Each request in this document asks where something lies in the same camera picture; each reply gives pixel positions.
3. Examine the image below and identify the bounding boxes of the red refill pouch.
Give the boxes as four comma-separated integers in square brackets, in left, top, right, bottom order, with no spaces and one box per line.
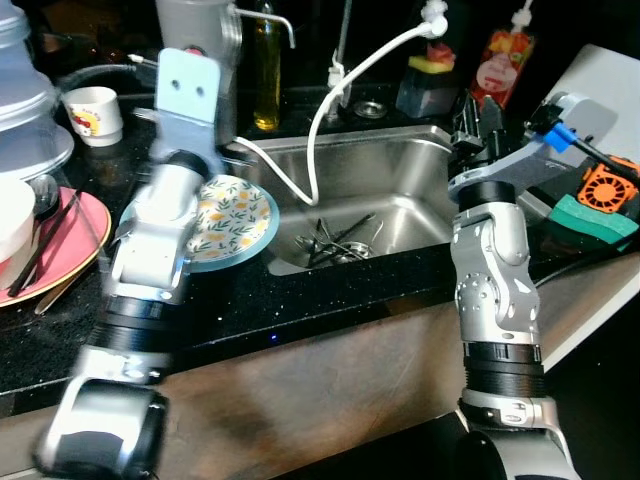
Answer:
[470,0,538,109]

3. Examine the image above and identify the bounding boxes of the yellow green sponge in holder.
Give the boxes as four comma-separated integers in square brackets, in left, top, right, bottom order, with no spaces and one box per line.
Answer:
[395,42,463,119]

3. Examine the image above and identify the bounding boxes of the stainless steel sink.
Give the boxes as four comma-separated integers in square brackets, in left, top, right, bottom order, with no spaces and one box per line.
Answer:
[238,124,563,278]

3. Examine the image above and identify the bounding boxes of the white board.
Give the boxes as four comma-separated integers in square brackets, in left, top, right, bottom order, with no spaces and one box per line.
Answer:
[535,43,640,166]

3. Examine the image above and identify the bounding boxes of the thin metal faucet pipe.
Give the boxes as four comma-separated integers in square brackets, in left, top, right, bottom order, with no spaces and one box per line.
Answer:
[328,0,357,106]

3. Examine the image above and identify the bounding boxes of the metal sink strainer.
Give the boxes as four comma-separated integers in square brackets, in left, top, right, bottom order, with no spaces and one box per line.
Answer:
[322,235,379,265]

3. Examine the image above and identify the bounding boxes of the yellow oil glass bottle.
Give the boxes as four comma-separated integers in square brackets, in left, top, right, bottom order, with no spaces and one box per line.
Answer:
[250,5,284,133]

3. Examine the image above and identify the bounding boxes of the floral plate with teal rim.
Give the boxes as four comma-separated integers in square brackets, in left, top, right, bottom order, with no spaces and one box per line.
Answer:
[185,174,281,274]

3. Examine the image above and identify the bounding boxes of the brown cabinet front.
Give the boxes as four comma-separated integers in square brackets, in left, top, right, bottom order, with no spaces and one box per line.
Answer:
[0,248,640,480]

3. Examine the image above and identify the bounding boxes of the grey appliance with red button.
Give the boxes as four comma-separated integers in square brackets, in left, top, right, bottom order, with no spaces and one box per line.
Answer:
[155,0,245,141]

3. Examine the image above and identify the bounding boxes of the white printed cup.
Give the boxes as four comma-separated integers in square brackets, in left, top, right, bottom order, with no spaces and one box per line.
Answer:
[60,86,125,149]

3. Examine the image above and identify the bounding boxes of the pink plate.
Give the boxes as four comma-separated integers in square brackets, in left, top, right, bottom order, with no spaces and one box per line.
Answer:
[0,186,113,308]

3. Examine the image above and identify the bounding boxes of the black chopsticks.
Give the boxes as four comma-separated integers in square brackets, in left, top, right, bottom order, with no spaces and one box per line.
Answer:
[8,190,83,298]

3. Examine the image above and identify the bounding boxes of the clear plastic tiered container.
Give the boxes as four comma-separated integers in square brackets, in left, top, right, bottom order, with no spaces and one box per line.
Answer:
[0,8,77,186]

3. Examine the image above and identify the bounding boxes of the white bowl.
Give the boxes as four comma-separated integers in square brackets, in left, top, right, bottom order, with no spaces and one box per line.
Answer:
[0,176,39,291]

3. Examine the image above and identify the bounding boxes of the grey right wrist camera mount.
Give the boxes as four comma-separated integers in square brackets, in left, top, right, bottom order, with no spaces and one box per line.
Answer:
[450,92,621,201]

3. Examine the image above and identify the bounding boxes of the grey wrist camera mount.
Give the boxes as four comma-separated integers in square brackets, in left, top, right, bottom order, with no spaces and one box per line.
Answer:
[150,47,227,169]
[450,92,621,201]

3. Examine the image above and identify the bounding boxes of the black cable with blue plug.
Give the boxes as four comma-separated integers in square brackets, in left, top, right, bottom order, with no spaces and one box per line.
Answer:
[533,120,640,186]

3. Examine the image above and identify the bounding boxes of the white flexible hose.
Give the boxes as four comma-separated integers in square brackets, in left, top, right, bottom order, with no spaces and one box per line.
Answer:
[232,4,449,207]

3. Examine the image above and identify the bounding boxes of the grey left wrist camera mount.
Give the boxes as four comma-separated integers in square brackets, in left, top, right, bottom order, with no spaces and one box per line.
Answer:
[150,47,227,169]

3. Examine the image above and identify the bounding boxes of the black hose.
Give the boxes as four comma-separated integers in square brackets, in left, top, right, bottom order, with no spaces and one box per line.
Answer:
[55,55,161,96]

